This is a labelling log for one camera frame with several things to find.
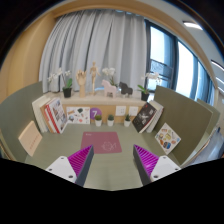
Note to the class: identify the wooden artist mannequin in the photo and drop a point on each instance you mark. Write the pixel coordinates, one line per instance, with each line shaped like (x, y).
(94, 75)

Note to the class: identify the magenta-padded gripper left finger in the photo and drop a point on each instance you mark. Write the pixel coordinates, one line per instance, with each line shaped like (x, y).
(60, 166)

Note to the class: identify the black book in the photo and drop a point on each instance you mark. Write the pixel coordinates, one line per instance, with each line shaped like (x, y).
(144, 117)

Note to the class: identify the beige card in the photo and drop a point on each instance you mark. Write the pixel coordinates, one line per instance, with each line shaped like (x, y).
(30, 138)

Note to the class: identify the white books stack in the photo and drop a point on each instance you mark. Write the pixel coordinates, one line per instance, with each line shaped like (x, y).
(38, 113)

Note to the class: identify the pink mouse pad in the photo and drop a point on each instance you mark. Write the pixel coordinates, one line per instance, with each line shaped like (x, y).
(100, 141)

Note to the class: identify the grey pleated curtain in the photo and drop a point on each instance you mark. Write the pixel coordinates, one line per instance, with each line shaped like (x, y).
(100, 40)

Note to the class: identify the white sticker sheet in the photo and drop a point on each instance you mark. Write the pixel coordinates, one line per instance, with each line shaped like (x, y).
(77, 115)

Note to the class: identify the wooden desk shelf ledge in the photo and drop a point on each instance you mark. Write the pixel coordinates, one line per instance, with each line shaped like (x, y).
(106, 100)

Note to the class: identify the white wall socket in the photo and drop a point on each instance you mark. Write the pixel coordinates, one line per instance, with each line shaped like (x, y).
(133, 111)
(120, 110)

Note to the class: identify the black horse figurine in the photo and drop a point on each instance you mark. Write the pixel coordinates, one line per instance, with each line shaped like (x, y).
(125, 88)

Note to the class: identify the wooden hand model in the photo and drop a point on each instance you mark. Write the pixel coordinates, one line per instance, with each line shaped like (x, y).
(81, 83)

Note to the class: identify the round purple sticker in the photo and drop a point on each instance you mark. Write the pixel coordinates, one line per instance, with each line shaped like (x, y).
(95, 112)

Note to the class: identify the ceiling light strips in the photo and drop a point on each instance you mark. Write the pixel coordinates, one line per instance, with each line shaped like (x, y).
(192, 25)

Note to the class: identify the red and white magazine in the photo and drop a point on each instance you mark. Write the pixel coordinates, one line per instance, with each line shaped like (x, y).
(56, 116)

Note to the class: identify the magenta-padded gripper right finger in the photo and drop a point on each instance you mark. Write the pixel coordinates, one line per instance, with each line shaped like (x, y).
(165, 166)

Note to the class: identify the colourful food sticker sheet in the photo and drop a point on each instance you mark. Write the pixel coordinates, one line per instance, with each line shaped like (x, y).
(167, 138)

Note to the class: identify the pink horse figurine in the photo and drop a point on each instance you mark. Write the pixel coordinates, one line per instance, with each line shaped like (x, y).
(109, 89)

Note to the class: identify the dark framed window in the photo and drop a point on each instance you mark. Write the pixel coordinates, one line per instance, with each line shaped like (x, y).
(160, 60)

